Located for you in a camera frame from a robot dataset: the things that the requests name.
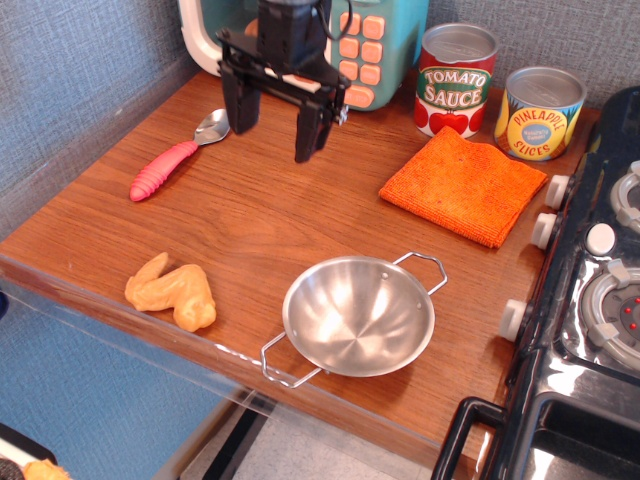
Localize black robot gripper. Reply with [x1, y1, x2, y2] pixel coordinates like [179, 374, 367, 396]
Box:
[216, 1, 351, 163]

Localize small stainless steel pot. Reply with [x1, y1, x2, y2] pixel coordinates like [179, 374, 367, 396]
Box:
[260, 251, 448, 389]

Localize white stove knob top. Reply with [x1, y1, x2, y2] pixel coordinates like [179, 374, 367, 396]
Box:
[544, 175, 571, 210]

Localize white stove knob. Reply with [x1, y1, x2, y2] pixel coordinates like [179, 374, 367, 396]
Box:
[530, 213, 557, 250]
[544, 175, 571, 210]
[499, 299, 527, 342]

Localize white stove knob middle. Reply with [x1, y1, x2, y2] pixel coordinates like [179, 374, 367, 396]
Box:
[530, 213, 557, 250]

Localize white stove knob bottom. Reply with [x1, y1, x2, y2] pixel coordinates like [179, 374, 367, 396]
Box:
[499, 299, 527, 342]

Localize black toy stove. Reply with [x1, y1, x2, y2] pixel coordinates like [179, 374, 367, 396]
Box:
[433, 87, 639, 479]

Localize teal toy microwave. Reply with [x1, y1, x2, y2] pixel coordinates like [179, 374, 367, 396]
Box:
[178, 0, 429, 111]

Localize tomato sauce can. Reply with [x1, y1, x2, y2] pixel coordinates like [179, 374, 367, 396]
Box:
[414, 23, 499, 138]

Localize plastic toy chicken wing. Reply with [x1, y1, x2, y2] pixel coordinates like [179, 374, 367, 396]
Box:
[124, 252, 217, 332]

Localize folded orange cloth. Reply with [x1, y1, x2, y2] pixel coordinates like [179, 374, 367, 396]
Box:
[379, 127, 547, 248]

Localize pineapple slices can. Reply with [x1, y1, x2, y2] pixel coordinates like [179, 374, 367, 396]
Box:
[494, 66, 587, 161]

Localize orange object bottom left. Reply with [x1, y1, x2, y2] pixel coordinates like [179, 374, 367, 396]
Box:
[23, 459, 71, 480]

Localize pink handled metal spoon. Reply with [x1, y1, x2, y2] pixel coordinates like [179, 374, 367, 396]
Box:
[129, 108, 230, 202]

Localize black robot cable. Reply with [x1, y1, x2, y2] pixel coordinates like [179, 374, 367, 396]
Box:
[312, 0, 354, 42]

